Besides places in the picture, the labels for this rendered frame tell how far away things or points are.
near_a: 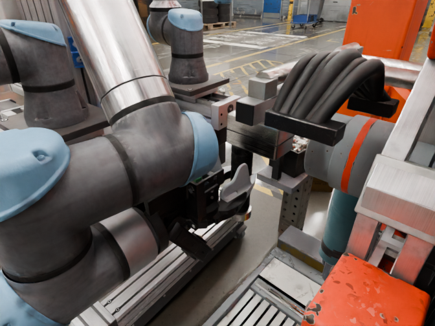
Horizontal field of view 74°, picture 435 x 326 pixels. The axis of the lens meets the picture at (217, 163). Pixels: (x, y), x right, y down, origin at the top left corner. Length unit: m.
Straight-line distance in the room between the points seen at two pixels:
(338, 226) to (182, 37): 0.75
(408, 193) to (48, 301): 0.32
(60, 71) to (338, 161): 0.63
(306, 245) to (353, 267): 1.09
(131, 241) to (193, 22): 0.84
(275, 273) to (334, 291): 1.05
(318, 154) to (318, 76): 0.20
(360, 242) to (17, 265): 0.30
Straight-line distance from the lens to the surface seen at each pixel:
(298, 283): 1.32
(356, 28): 0.99
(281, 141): 0.41
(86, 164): 0.26
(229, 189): 0.43
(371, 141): 0.51
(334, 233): 0.79
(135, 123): 0.29
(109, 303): 1.11
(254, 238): 1.57
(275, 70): 0.42
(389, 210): 0.29
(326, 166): 0.53
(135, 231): 0.34
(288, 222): 1.54
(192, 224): 0.40
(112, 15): 0.33
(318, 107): 0.35
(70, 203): 0.26
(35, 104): 0.81
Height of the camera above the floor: 1.11
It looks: 31 degrees down
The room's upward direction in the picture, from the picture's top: straight up
